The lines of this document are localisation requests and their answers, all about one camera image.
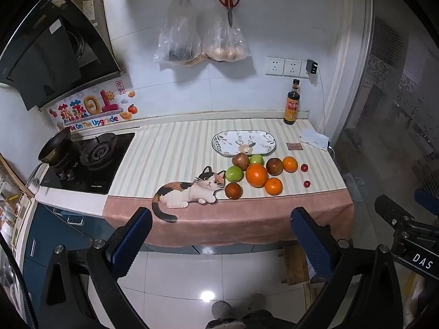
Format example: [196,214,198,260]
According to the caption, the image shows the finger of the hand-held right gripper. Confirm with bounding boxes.
[414,188,439,214]
[374,194,416,229]

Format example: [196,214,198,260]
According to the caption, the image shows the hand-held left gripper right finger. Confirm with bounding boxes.
[290,206,403,329]

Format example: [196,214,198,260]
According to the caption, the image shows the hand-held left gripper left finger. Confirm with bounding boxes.
[38,206,153,329]

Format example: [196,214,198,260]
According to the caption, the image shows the large orange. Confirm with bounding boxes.
[245,163,269,188]

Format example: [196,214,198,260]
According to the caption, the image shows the small dark red apple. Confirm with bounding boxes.
[224,182,243,200]

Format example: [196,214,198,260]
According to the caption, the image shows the red yellow apple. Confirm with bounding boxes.
[232,152,250,171]

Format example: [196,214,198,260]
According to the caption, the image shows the oval floral ceramic plate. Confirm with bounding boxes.
[211,130,277,158]

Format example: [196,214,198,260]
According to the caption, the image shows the wooden stool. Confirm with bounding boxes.
[277,245,321,311]

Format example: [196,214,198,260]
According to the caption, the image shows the black gas stove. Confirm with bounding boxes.
[39,132,136,195]

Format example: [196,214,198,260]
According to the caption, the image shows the blue kitchen cabinet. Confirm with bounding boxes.
[19,202,115,302]

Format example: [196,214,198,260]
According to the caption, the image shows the person's dark trousers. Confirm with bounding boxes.
[206,310,296,329]

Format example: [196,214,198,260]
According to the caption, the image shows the striped tablecloth with cat print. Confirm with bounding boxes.
[103,118,354,248]

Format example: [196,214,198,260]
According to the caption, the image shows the white paper sheet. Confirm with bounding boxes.
[299,128,330,151]

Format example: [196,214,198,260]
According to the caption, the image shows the grey fuzzy slipper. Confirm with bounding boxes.
[212,301,238,321]

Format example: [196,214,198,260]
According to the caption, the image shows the frosted glass sliding door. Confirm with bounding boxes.
[329,0,439,213]

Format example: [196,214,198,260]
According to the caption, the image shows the dark frying pan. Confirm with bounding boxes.
[37,128,74,166]

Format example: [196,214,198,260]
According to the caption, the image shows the cluttered side shelf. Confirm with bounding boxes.
[0,154,35,282]

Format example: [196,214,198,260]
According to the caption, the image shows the dark soy sauce bottle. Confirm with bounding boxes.
[283,79,301,126]

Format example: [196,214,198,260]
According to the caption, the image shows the black range hood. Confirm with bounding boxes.
[0,0,126,111]

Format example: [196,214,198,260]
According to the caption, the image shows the plastic bag with dark contents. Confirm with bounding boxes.
[153,0,203,66]

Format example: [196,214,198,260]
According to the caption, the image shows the plastic bag with round produce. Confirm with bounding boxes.
[201,7,252,64]

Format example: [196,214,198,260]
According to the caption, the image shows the colourful wall sticker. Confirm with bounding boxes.
[48,79,139,132]

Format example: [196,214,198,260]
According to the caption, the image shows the white wall socket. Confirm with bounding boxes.
[283,58,302,78]
[266,56,285,76]

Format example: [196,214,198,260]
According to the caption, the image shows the red handled scissors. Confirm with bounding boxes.
[216,0,241,28]

